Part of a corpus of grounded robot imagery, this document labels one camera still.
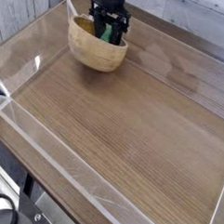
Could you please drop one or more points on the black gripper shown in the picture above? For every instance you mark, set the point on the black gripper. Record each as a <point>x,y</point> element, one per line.
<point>116,16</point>

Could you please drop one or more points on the green rectangular block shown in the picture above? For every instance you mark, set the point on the green rectangular block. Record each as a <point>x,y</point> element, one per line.
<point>106,37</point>

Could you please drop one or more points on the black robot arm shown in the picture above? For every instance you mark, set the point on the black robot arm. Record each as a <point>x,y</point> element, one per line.
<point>110,17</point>

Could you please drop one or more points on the brown wooden bowl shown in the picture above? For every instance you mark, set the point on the brown wooden bowl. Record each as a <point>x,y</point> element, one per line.
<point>91,51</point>

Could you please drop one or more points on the black table leg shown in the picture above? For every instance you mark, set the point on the black table leg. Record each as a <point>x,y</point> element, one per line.
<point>28,185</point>

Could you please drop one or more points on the clear acrylic tray wall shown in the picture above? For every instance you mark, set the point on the clear acrylic tray wall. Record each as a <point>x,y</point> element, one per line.
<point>141,145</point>

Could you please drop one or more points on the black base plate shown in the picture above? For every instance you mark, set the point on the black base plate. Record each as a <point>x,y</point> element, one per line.
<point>29,213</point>

